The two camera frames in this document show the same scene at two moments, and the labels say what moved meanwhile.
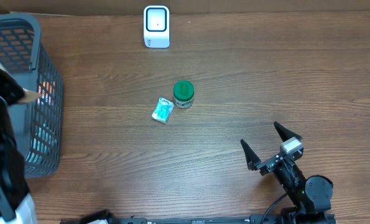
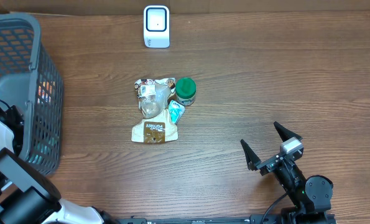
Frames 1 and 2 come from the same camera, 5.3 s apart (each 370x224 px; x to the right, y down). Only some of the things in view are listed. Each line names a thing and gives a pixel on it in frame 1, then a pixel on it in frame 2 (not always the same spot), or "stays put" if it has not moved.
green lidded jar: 183,94 stays put
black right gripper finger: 252,158 stays put
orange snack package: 46,89 stays put
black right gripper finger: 284,133 stays put
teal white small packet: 163,110 → 176,111
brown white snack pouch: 0,81 → 155,126
